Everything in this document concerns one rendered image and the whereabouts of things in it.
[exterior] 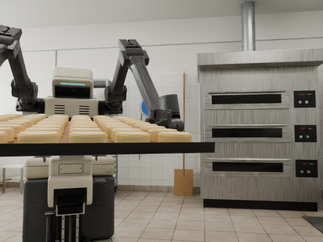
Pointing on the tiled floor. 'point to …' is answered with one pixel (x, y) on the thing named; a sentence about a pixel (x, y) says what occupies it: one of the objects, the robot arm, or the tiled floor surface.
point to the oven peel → (182, 178)
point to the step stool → (14, 176)
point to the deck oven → (260, 129)
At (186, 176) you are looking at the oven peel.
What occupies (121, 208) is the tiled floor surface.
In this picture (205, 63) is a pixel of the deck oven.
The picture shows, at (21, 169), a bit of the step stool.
